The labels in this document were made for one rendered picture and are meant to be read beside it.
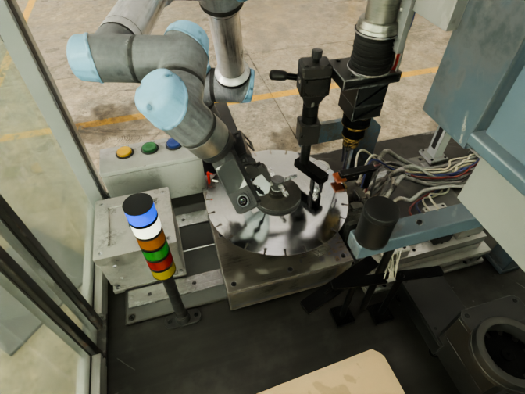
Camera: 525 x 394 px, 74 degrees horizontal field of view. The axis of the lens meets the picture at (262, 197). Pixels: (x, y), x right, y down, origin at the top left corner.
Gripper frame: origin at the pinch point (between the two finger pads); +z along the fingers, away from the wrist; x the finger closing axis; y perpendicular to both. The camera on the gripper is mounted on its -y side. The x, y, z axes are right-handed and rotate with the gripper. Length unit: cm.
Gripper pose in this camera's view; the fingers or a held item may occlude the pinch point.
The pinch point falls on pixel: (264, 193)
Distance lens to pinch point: 77.2
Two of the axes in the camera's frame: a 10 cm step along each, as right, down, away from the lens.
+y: -2.5, -8.3, 5.0
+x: -8.6, 4.3, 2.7
